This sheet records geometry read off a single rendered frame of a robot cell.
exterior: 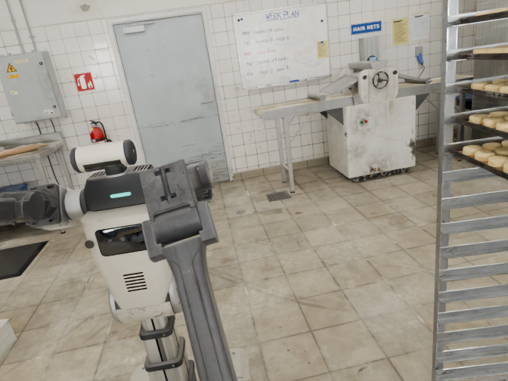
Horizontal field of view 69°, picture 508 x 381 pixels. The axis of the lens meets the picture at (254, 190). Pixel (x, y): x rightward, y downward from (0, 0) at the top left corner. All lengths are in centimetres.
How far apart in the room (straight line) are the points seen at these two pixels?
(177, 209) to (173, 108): 414
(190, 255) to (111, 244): 59
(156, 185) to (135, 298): 66
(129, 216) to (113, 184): 12
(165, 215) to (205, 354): 22
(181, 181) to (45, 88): 416
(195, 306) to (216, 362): 8
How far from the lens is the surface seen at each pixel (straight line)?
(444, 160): 130
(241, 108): 473
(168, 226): 60
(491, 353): 177
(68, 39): 485
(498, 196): 143
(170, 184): 61
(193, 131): 476
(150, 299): 123
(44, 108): 475
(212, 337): 57
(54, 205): 122
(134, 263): 117
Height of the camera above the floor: 149
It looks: 20 degrees down
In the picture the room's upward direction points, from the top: 8 degrees counter-clockwise
